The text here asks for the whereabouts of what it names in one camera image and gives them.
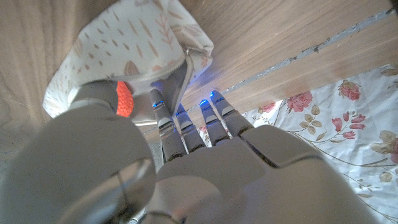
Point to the red ball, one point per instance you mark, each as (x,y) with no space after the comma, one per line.
(125,99)

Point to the floral backdrop cloth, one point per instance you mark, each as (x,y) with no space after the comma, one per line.
(342,140)

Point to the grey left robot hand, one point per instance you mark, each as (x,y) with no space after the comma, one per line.
(217,174)

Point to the white patterned pen bag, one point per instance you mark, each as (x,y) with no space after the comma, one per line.
(133,40)

